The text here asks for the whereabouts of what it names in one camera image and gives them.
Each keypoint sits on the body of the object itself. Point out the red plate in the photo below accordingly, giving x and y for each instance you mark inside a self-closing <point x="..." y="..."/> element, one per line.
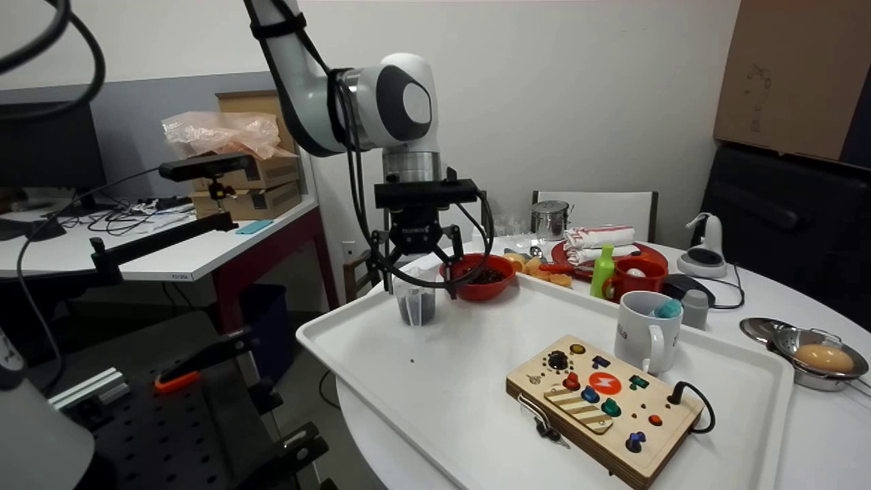
<point x="583" y="266"/>

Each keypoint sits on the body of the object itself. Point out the red plastic bowl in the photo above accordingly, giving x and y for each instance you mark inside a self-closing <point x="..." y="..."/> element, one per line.
<point x="484" y="279"/>

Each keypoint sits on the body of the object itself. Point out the metal strainer with egg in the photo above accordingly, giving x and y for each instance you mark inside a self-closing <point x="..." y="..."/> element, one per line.
<point x="821" y="358"/>

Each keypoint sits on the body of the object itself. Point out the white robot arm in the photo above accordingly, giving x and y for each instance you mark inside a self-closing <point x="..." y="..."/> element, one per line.
<point x="387" y="108"/>

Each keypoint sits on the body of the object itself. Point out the small grey cup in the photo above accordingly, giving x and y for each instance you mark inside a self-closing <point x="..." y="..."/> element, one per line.
<point x="695" y="308"/>

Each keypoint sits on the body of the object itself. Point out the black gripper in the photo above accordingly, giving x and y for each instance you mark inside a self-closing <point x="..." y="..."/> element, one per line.
<point x="418" y="229"/>

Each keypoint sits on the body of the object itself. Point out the black cabinet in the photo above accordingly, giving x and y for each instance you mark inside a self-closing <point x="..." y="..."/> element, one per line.
<point x="798" y="222"/>

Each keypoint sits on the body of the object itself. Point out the green plastic bottle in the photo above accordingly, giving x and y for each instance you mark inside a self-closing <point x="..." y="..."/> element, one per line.
<point x="603" y="272"/>

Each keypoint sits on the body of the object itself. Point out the wooden switch busy board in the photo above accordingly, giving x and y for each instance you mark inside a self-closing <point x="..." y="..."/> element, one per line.
<point x="620" y="415"/>

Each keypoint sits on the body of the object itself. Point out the yellow plastic toy food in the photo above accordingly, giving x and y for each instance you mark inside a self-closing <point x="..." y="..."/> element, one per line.
<point x="538" y="267"/>

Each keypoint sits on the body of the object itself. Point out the white logo mug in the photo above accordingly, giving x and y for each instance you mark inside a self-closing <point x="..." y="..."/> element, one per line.
<point x="643" y="338"/>

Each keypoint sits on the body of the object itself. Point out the steel pot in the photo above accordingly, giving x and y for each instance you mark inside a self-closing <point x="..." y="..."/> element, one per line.
<point x="548" y="219"/>

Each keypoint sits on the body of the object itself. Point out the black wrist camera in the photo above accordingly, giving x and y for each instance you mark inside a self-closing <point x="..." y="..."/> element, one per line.
<point x="425" y="194"/>

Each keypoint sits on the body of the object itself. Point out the white red patterned cloth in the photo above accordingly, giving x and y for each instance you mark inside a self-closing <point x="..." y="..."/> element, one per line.
<point x="588" y="244"/>

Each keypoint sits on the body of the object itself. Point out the white side desk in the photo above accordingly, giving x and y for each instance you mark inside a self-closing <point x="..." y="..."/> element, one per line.
<point x="164" y="249"/>

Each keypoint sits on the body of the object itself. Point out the clear plastic measuring jug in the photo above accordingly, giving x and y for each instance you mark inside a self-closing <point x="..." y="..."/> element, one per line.
<point x="414" y="301"/>

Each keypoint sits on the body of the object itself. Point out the black stereo camera on stand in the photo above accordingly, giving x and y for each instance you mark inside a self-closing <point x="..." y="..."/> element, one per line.
<point x="209" y="166"/>

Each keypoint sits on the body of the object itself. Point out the white plastic tray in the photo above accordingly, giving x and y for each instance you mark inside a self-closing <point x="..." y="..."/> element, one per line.
<point x="443" y="392"/>

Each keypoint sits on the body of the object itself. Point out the large cardboard box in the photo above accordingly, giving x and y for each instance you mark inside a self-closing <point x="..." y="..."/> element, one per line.
<point x="798" y="81"/>

